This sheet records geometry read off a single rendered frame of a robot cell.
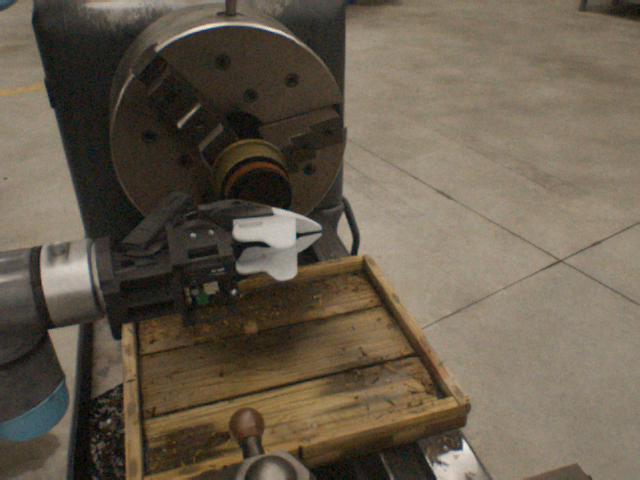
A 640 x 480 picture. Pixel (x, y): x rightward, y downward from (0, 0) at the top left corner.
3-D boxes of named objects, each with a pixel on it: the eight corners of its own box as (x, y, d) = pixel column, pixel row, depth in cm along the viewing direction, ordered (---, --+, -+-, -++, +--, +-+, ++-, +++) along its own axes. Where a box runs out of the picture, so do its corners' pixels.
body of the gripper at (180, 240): (247, 316, 54) (112, 344, 51) (231, 263, 61) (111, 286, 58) (241, 249, 49) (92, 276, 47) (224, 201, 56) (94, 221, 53)
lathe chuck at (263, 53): (121, 224, 87) (95, 2, 71) (319, 208, 97) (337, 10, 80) (122, 256, 80) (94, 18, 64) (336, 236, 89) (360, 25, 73)
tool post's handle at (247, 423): (227, 428, 33) (223, 404, 32) (261, 419, 33) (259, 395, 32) (241, 497, 29) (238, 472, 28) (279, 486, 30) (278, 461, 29)
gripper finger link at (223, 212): (276, 242, 57) (188, 257, 55) (272, 232, 59) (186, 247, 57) (273, 201, 55) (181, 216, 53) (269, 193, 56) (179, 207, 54)
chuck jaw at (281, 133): (250, 114, 78) (332, 91, 80) (258, 147, 81) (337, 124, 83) (268, 146, 69) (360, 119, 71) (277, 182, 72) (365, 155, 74)
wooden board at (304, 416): (126, 320, 80) (120, 297, 77) (368, 273, 89) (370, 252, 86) (133, 519, 56) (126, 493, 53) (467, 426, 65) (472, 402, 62)
